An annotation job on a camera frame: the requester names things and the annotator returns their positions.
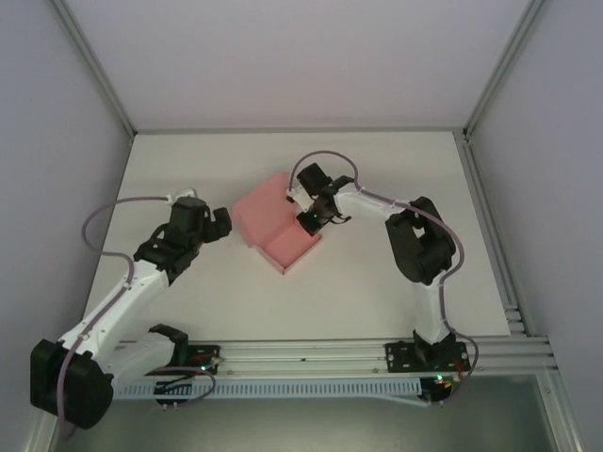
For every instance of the pink paper box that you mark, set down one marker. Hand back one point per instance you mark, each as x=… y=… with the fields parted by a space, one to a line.
x=264 y=207

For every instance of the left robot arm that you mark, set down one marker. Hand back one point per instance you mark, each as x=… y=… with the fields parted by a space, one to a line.
x=122 y=296

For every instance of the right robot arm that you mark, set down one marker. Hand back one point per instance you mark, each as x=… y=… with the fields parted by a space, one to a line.
x=428 y=311

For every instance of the aluminium back frame rail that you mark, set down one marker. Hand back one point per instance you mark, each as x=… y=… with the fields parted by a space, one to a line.
x=301 y=130

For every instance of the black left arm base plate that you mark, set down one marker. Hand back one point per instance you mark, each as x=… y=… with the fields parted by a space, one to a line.
x=207 y=353

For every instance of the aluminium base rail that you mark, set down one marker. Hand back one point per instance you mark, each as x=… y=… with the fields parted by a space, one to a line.
x=306 y=353

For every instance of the aluminium side frame rail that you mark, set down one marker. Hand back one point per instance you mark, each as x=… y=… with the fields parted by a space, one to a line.
x=478 y=188

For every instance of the aluminium frame post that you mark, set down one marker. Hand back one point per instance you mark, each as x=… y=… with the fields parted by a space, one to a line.
x=104 y=75
x=503 y=70

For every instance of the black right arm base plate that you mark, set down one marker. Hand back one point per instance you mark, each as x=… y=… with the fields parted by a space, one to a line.
x=400 y=358

